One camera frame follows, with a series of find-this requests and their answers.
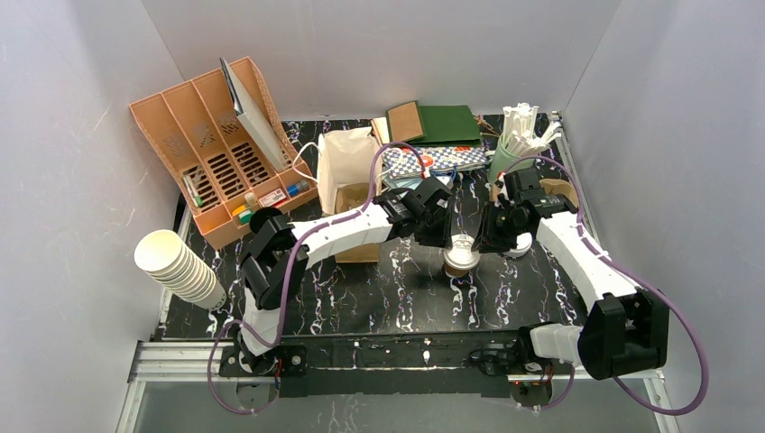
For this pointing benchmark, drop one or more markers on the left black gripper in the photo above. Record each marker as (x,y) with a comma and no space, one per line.
(432,225)

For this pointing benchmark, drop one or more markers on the red white card box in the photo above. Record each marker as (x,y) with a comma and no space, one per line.
(273,198)

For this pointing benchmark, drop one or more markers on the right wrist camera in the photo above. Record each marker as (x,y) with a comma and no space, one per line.
(501,192)

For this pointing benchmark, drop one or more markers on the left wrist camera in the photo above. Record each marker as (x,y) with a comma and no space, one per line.
(445,179)

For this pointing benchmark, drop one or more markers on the cream and blue bags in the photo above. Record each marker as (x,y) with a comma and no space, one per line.
(381,130)

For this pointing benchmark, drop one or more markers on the green paper bag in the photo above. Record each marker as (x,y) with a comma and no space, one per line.
(433,126)

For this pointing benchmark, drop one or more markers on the kraft paper takeout bag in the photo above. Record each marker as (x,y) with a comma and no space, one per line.
(345,157)

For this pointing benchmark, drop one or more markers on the green cup with straws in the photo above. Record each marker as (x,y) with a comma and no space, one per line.
(519,138)

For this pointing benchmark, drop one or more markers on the stack of pulp cup carriers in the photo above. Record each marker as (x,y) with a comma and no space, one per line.
(553,187)

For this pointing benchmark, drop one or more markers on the stack of white cup lids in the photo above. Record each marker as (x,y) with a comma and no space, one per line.
(524,243)

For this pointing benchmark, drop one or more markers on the stack of white paper cups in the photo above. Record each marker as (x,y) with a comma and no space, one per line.
(164,256)

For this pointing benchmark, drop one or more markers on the single white cup lid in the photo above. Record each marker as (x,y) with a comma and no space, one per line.
(461,251)

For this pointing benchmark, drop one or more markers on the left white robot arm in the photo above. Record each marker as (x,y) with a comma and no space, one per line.
(274,263)

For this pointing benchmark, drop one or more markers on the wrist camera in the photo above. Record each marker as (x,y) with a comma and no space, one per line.
(501,192)
(445,179)

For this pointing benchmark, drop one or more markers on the orange plastic desk organizer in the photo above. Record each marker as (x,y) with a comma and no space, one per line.
(193,129)

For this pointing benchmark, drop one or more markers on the blue checkered paper bag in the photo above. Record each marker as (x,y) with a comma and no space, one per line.
(405,163)

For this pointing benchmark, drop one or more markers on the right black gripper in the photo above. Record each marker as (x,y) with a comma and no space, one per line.
(494,225)

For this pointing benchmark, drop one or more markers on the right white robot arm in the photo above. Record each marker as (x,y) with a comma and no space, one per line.
(626,329)

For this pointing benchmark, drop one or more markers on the white board in organizer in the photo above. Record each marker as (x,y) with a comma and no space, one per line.
(253,120)

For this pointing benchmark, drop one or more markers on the green pen in organizer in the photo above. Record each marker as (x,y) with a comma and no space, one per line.
(188,181)

